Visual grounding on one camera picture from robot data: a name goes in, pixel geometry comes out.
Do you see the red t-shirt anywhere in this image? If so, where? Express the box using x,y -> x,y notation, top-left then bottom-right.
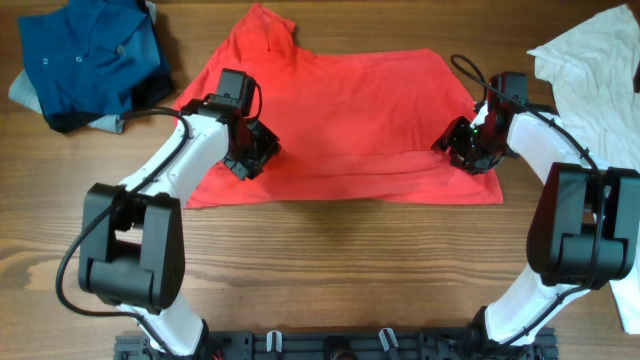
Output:
177,4 -> 503,208

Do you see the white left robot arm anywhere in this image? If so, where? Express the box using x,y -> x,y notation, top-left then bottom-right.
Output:
74,108 -> 281,359

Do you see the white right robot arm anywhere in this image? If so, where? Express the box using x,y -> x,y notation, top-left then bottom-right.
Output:
432,106 -> 639,355

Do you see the black folded garment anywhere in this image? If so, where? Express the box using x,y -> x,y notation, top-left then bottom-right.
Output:
43,73 -> 174,134

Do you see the white t-shirt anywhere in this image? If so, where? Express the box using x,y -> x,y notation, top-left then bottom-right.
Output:
526,4 -> 640,335

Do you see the blue folded shirt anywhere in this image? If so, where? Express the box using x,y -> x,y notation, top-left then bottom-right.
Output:
18,0 -> 165,116

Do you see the grey folded garment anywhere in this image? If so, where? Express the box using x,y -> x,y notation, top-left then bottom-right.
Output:
8,70 -> 125,134

